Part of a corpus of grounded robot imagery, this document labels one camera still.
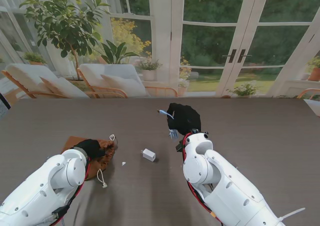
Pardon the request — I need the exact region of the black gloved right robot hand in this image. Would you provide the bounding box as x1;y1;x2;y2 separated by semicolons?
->
166;102;202;136

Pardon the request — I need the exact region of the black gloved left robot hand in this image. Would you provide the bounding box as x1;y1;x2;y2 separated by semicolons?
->
73;138;107;160

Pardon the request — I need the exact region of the brown corduroy drawstring bag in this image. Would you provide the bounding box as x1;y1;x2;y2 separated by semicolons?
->
61;134;118;189

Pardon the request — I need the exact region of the pale blue charging cable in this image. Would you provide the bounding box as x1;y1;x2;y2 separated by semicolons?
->
156;109;180;140

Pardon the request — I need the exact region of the white charger head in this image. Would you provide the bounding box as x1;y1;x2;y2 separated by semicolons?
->
139;148;157;162

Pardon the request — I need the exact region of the printed garden window backdrop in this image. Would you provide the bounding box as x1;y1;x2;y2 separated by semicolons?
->
0;0;320;99

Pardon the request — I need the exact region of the white sheet corner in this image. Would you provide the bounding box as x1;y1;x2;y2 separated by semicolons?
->
303;98;320;117

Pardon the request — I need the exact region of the white zip tie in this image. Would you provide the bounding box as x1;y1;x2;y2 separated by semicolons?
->
274;207;306;223

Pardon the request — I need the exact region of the red black wire bundle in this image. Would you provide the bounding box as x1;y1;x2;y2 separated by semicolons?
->
67;158;91;207
181;133;223;224

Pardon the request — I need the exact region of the grey braided cable with plug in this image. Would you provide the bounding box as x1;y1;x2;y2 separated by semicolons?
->
42;205;70;224

